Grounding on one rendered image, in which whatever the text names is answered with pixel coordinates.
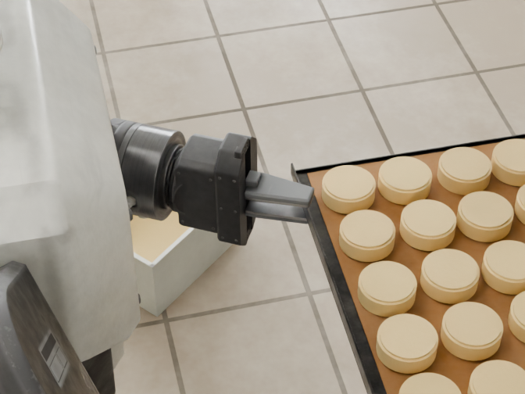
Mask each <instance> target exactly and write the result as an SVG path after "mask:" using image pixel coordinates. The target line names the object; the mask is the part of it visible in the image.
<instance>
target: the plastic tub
mask: <svg viewBox="0 0 525 394"><path fill-rule="evenodd" d="M130 228H131V235H132V242H133V250H134V263H135V271H136V278H137V292H138V294H139V295H140V297H141V303H140V304H139V306H140V307H142V308H143V309H145V310H147V311H148V312H149V313H152V314H153V315H155V316H159V315H160V314H161V313H162V312H163V311H164V310H165V309H166V308H167V307H168V306H169V305H170V304H171V303H172V302H173V301H174V300H175V299H176V298H177V297H178V296H179V295H180V294H181V293H182V292H184V291H185V290H186V289H187V288H188V287H189V286H190V285H191V284H192V283H193V282H194V281H195V280H196V279H197V278H198V277H199V276H200V275H201V274H202V273H203V272H204V271H205V270H207V269H208V268H209V267H210V266H211V265H212V264H213V263H214V262H215V261H216V260H217V259H218V258H219V257H220V256H221V255H222V254H223V253H224V252H225V251H226V250H227V249H228V248H229V247H231V246H232V245H233V244H230V243H227V242H221V241H219V239H218V238H217V233H213V232H210V231H203V230H199V229H196V228H192V227H186V226H182V225H181V224H179V217H178V213H177V212H173V211H172V212H171V214H170V215H169V216H168V217H167V218H166V219H165V220H162V221H160V220H153V219H150V218H146V219H142V218H139V217H138V216H136V215H133V220H132V221H131V222H130Z"/></svg>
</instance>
